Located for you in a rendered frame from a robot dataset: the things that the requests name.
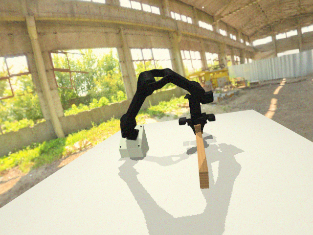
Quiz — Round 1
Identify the light brown wooden board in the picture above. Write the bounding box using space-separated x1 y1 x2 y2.
195 124 209 188

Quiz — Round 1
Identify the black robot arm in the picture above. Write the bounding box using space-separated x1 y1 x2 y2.
120 68 214 140

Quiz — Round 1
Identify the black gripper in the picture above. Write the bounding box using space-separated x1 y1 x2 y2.
179 106 216 135

